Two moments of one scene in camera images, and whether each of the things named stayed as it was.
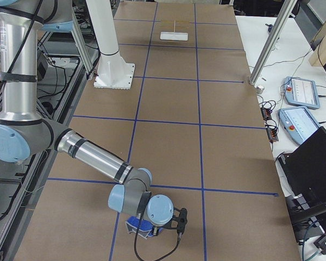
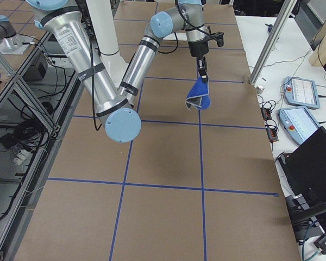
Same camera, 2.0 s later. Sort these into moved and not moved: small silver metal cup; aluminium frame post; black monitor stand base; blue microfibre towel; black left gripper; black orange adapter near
Moved: black left gripper; blue microfibre towel
Not moved: black orange adapter near; black monitor stand base; aluminium frame post; small silver metal cup
